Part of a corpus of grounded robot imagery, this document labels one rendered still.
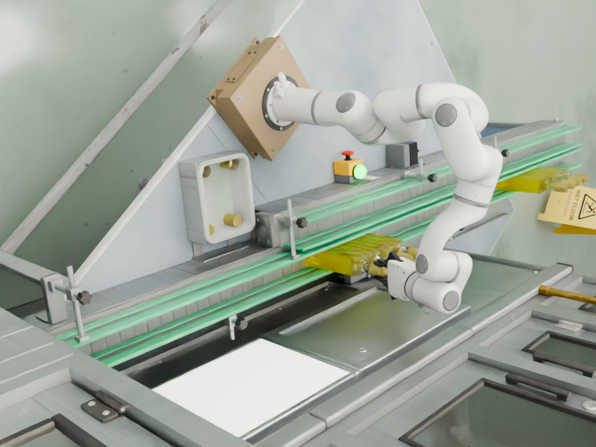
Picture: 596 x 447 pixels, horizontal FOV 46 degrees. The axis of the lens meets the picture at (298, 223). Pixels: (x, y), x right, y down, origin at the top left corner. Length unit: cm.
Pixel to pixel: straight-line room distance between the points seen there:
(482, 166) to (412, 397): 54
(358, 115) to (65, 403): 108
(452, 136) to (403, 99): 19
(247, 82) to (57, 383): 110
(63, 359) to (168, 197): 91
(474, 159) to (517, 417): 55
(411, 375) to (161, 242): 73
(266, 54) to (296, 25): 26
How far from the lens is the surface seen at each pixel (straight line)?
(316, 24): 225
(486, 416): 159
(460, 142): 158
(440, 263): 165
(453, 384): 170
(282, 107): 194
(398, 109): 172
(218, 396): 162
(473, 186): 163
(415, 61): 263
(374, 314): 197
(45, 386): 104
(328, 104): 183
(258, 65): 193
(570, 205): 522
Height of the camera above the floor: 231
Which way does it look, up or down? 45 degrees down
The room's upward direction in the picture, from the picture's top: 101 degrees clockwise
